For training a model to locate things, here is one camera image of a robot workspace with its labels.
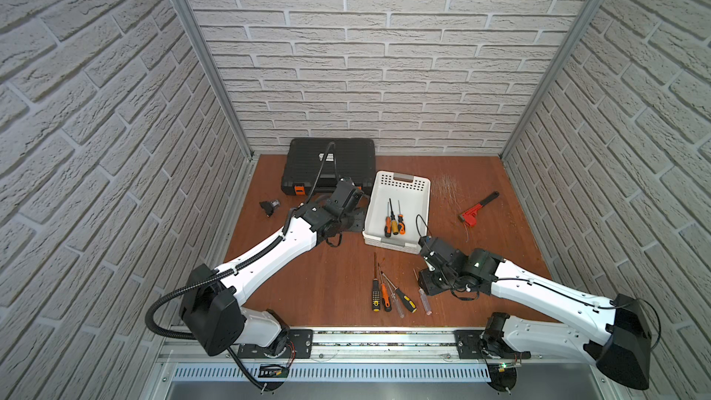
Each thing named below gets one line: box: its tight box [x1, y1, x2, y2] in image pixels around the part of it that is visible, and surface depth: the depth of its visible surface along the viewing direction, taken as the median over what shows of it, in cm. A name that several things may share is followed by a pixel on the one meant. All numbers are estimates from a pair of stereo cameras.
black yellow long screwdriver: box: [372, 251, 381, 313], surface depth 82 cm
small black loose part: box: [259, 200, 281, 218], surface depth 103 cm
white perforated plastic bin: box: [361, 170, 431, 255], surface depth 104 cm
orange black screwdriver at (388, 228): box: [384, 200, 393, 238], surface depth 97 cm
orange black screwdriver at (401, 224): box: [397, 200, 407, 236], surface depth 97 cm
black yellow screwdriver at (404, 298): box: [379, 270, 418, 314], surface depth 81 cm
